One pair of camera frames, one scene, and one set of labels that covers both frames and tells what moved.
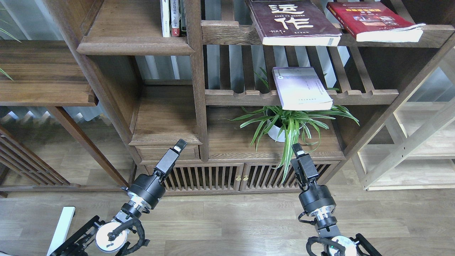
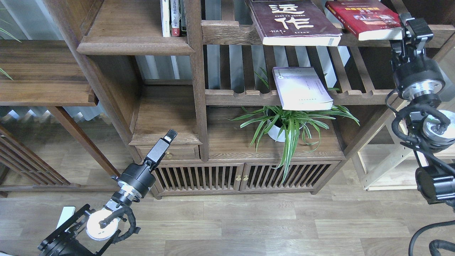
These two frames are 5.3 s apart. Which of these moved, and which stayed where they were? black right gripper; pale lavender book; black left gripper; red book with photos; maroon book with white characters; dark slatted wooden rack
Moved: black right gripper; black left gripper
Stayed: red book with photos; maroon book with white characters; dark slatted wooden rack; pale lavender book
